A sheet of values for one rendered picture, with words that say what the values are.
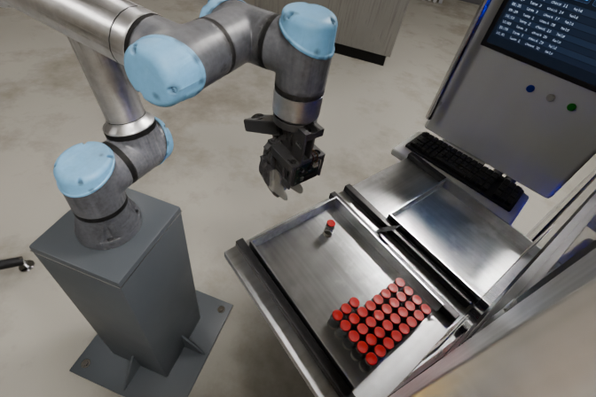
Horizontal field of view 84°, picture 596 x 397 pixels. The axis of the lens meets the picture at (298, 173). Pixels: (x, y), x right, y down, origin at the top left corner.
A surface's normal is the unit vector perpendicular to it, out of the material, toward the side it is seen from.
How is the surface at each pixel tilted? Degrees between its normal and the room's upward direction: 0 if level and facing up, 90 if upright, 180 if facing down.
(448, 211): 0
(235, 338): 0
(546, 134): 90
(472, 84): 90
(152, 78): 90
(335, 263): 0
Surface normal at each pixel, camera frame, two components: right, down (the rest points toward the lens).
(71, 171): 0.07, -0.63
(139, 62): -0.46, 0.58
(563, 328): -0.79, 0.35
